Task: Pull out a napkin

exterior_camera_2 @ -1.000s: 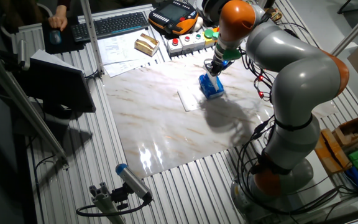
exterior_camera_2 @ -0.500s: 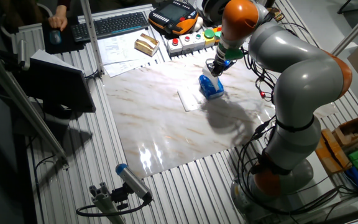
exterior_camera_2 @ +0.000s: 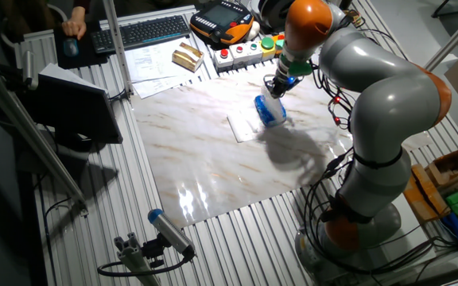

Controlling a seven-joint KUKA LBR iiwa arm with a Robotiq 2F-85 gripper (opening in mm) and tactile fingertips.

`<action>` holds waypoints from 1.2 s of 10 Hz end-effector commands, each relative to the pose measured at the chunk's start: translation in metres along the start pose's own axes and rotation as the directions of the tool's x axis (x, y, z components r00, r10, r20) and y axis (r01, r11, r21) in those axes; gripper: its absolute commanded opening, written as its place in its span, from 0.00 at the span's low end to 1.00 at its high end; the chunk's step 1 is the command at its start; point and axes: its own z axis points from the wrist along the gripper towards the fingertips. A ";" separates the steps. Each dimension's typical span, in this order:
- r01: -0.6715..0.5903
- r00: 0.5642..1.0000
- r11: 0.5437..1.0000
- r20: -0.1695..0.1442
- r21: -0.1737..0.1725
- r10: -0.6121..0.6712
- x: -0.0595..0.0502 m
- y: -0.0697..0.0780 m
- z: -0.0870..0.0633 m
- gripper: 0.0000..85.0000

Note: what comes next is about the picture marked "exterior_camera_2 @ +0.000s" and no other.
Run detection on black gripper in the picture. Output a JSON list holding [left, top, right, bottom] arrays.
[[267, 71, 302, 99]]

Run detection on person's forearm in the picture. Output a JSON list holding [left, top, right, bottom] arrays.
[[69, 5, 89, 21]]

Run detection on person's hand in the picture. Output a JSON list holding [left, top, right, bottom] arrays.
[[61, 18, 87, 41]]

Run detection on blue plastic tissue pack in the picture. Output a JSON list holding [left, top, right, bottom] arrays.
[[254, 95, 289, 128]]

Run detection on yellow box green button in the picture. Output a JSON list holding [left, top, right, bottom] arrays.
[[258, 36, 278, 61]]

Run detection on white box two small buttons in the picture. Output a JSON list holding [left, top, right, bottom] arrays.
[[228, 41, 264, 67]]

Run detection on white box single red button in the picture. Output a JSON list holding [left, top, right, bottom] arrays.
[[212, 48, 235, 73]]

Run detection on black spool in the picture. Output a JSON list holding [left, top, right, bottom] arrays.
[[258, 0, 293, 29]]

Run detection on orange black teach pendant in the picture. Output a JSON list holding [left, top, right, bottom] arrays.
[[189, 0, 255, 45]]

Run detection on marble pattern table sheet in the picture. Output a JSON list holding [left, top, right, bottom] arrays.
[[130, 63, 435, 230]]

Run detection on printed paper sheet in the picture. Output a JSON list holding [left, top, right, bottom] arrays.
[[132, 73, 214, 100], [124, 37, 198, 84]]

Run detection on black keyboard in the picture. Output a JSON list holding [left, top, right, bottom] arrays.
[[90, 14, 192, 55]]

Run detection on orange flat cardboard box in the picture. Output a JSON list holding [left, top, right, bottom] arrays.
[[402, 164, 452, 223]]

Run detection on open brown cardboard box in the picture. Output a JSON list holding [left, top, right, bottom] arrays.
[[425, 147, 458, 187]]

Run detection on black mouse pad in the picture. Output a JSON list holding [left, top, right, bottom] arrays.
[[53, 22, 110, 71]]

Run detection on black monitor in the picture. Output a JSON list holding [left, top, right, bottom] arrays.
[[17, 73, 123, 152]]

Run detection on dark computer mouse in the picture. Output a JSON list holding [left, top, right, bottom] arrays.
[[62, 37, 80, 58]]

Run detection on short aluminium profile piece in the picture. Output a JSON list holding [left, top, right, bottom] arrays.
[[113, 232, 162, 286]]

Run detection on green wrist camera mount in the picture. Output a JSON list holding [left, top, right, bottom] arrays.
[[279, 55, 313, 77]]

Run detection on black cable with red lights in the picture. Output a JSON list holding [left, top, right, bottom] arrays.
[[312, 59, 357, 132]]

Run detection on black cable with connectors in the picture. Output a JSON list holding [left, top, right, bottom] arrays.
[[302, 153, 458, 277]]

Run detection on aluminium frame post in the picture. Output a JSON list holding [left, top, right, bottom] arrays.
[[423, 2, 458, 73], [101, 0, 134, 96]]

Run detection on silver camera with blue end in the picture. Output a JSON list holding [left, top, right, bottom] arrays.
[[148, 208, 196, 257]]

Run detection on black camera clamp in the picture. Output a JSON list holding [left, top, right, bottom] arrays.
[[141, 233, 166, 268]]

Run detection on black camera cable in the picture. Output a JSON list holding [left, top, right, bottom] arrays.
[[96, 253, 195, 277]]

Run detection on silver depth camera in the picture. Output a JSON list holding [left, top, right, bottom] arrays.
[[21, 50, 39, 91]]

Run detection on aluminium frame beam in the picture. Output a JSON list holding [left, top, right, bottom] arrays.
[[0, 55, 89, 218]]

